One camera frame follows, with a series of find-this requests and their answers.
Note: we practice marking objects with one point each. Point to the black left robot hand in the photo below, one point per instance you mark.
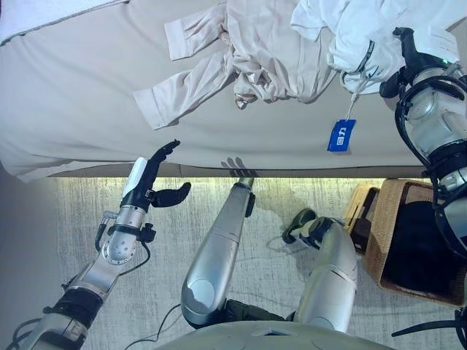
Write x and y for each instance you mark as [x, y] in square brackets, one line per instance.
[140, 178]

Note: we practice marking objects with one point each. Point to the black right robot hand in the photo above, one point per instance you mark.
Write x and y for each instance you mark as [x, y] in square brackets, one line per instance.
[419, 65]

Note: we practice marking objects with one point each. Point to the white garment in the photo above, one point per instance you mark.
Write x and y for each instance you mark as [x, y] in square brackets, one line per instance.
[365, 33]

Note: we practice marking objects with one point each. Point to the beige shirt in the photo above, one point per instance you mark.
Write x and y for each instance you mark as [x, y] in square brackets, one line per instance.
[262, 47]

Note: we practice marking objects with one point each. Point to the black garment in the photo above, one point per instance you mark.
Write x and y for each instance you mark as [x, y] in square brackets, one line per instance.
[416, 248]

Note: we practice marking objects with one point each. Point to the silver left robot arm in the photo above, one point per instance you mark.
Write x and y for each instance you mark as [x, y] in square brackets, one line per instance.
[120, 248]

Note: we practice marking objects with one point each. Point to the beige covered bed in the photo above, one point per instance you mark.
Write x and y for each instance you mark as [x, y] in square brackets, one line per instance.
[91, 91]

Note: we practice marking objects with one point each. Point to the brown wicker basket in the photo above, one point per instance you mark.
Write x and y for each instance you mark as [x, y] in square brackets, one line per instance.
[383, 233]

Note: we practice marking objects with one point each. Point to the blue hang tag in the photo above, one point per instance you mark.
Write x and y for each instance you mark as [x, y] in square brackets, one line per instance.
[341, 135]

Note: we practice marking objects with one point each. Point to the grey area rug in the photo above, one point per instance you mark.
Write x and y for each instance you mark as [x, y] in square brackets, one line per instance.
[153, 284]

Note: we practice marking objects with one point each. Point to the silver left robot leg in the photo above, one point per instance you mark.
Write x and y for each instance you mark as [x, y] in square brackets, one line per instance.
[215, 262]

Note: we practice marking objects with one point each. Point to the white duvet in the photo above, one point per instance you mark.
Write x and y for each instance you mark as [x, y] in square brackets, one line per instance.
[7, 22]

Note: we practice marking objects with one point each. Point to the grey robot torso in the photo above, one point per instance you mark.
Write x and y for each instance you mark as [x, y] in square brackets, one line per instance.
[273, 337]

